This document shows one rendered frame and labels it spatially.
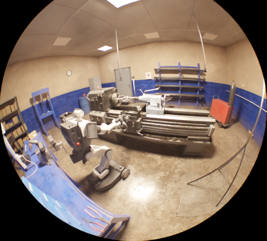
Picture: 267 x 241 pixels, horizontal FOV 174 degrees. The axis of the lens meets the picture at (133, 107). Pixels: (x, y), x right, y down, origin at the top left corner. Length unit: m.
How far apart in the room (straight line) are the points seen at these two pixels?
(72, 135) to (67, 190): 0.51
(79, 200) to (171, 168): 1.54
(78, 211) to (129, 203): 0.93
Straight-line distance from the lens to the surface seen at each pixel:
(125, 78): 5.23
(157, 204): 1.56
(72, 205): 0.84
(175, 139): 1.77
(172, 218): 1.60
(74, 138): 0.89
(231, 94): 3.30
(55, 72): 4.97
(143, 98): 1.69
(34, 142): 1.53
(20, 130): 4.47
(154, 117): 1.58
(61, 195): 0.93
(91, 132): 0.79
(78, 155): 1.08
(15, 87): 4.80
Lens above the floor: 1.54
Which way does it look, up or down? 20 degrees down
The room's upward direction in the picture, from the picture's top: 6 degrees counter-clockwise
